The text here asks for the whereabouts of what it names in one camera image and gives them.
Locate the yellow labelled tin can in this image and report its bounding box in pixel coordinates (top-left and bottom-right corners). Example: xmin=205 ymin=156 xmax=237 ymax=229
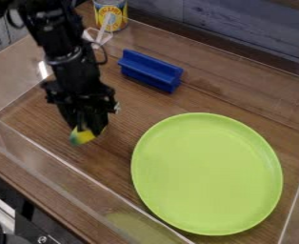
xmin=93 ymin=0 xmax=128 ymax=32

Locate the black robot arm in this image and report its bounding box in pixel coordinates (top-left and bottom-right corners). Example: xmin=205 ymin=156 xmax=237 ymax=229
xmin=17 ymin=0 xmax=119 ymax=135

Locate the yellow toy banana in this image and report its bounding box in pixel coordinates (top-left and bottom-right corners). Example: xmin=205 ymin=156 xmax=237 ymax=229
xmin=68 ymin=128 xmax=96 ymax=146

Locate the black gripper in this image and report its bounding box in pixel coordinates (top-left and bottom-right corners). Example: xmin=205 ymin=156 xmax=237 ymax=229
xmin=41 ymin=47 xmax=119 ymax=136

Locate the blue plastic block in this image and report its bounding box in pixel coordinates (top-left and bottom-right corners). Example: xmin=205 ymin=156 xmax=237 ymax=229
xmin=119 ymin=49 xmax=184 ymax=93

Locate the clear acrylic corner bracket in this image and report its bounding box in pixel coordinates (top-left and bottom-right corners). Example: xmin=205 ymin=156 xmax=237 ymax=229
xmin=83 ymin=14 xmax=113 ymax=50

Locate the green round plate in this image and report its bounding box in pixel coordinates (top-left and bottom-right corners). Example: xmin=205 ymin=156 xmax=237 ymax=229
xmin=131 ymin=112 xmax=284 ymax=235

